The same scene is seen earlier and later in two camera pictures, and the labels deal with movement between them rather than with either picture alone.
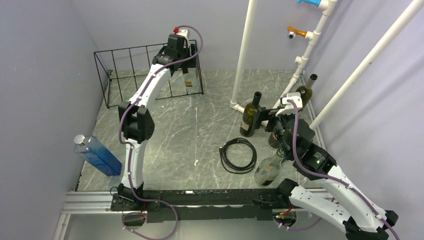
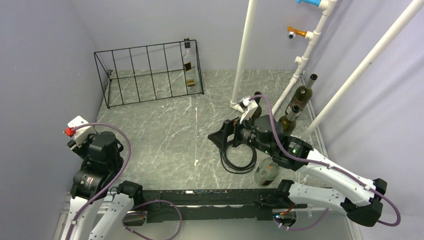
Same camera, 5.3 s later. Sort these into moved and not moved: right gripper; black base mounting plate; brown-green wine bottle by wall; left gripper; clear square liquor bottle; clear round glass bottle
Moved: right gripper; left gripper
Not moved: brown-green wine bottle by wall; black base mounting plate; clear square liquor bottle; clear round glass bottle
